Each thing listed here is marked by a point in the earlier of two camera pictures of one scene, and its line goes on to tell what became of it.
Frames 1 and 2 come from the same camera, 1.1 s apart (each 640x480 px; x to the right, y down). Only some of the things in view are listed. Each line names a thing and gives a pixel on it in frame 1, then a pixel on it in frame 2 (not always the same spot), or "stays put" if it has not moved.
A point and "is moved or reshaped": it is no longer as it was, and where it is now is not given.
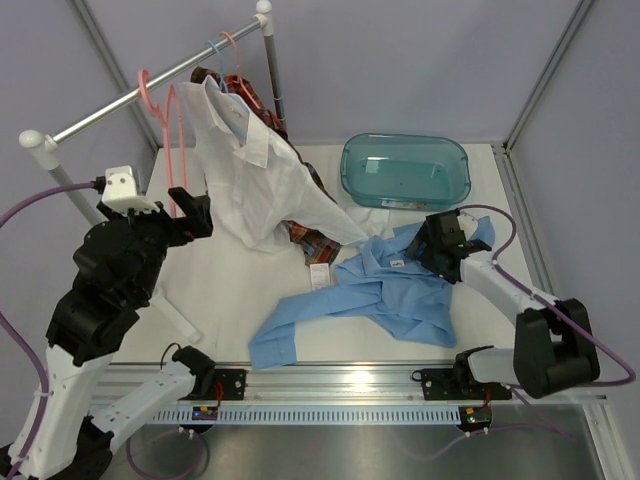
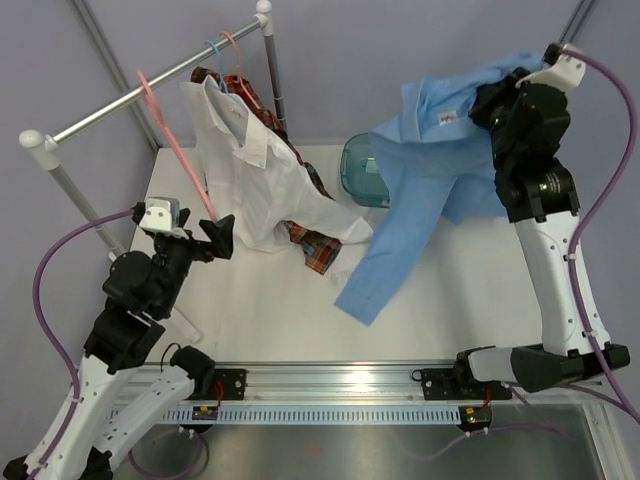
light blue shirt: [378, 281] → [439, 160]
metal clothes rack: [36, 139] stays put
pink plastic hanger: [163, 118] is moved or reshaped
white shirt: [256, 185] stays put
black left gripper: [198, 222] → [220, 235]
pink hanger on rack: [237, 78] stays put
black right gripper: [424, 235] → [488, 95]
